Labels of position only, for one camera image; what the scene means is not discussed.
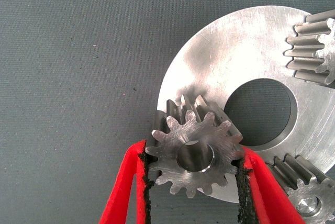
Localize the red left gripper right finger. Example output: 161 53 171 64
230 145 307 224

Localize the round metal carrier plate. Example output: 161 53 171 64
155 5 335 204

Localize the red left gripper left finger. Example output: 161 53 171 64
98 139 158 224

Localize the dark grey table cloth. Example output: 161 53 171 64
0 0 335 224

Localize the small steel planetary gear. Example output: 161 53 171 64
283 8 335 86
266 153 335 224
145 94 245 199

